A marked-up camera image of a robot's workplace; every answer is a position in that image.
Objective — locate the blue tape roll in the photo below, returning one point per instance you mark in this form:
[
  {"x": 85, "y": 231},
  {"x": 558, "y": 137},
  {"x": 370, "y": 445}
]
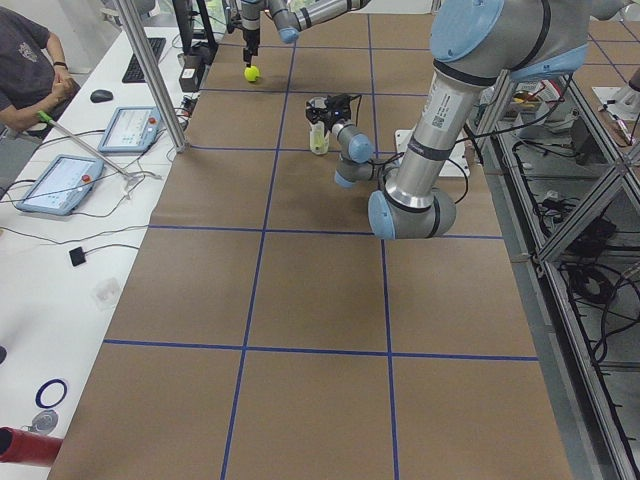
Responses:
[{"x": 51, "y": 393}]

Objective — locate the red cylinder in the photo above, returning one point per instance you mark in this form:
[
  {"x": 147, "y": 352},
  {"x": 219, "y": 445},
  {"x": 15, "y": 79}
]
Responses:
[{"x": 27, "y": 448}]

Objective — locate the aluminium side frame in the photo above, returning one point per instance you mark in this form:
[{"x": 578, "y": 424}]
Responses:
[{"x": 563, "y": 164}]

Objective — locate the blue teach pendant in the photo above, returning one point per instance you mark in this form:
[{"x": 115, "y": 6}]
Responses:
[
  {"x": 131, "y": 130},
  {"x": 63, "y": 186}
]

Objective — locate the seated person grey shirt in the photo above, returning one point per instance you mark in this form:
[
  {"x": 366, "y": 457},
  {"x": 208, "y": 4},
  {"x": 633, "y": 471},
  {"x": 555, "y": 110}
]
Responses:
[{"x": 35, "y": 77}]

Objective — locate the black computer mouse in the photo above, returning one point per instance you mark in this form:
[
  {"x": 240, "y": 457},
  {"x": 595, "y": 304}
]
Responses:
[{"x": 101, "y": 96}]

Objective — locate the green handled grabber stick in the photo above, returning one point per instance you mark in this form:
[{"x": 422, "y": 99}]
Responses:
[{"x": 46, "y": 118}]

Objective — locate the clear tennis ball can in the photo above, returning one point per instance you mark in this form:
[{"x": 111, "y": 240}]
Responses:
[{"x": 318, "y": 139}]

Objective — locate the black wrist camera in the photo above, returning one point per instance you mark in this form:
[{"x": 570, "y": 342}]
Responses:
[{"x": 340, "y": 104}]

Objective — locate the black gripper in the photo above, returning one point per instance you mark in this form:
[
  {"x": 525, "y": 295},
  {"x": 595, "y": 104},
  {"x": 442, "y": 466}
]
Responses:
[
  {"x": 318, "y": 116},
  {"x": 249, "y": 37}
]

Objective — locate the yellow tennis ball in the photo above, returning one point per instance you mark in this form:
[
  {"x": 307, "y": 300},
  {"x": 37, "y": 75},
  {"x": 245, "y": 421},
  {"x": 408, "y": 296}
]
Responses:
[{"x": 252, "y": 74}]

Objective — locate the far blue teach pendant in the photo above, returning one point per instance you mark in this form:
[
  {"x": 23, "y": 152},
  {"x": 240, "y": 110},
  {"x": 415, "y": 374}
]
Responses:
[{"x": 131, "y": 130}]

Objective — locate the small black square pad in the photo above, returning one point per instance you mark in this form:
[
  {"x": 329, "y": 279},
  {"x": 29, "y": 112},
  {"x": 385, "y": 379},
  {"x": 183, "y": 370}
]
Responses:
[{"x": 77, "y": 256}]

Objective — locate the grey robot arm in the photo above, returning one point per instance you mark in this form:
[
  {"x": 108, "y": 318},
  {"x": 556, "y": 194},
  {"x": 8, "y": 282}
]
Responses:
[
  {"x": 472, "y": 42},
  {"x": 289, "y": 24}
]

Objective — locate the black box with label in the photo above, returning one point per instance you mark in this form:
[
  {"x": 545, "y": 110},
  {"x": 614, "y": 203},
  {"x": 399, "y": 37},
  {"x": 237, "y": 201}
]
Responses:
[{"x": 193, "y": 68}]

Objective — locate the near blue teach pendant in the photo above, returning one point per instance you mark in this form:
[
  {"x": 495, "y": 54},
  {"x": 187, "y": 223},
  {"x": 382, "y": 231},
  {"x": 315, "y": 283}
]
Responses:
[{"x": 63, "y": 186}]

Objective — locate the aluminium frame post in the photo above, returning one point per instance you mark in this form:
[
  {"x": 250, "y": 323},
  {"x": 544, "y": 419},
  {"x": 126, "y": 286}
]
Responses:
[{"x": 141, "y": 48}]

